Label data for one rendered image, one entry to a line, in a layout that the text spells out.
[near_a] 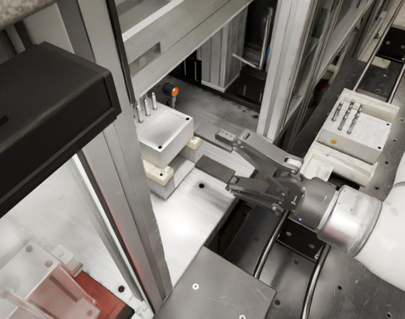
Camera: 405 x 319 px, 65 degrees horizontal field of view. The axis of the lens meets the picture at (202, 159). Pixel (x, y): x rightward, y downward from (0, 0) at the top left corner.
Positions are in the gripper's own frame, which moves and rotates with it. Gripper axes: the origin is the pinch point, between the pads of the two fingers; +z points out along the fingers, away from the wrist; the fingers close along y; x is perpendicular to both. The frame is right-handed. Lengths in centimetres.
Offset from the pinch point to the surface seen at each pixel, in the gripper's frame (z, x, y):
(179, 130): 6.5, 0.2, 1.6
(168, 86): 15.8, -9.1, 0.9
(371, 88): -19, -81, -34
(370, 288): -38, -9, -33
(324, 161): -16.6, -21.6, -14.3
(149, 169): 8.5, 7.1, -3.4
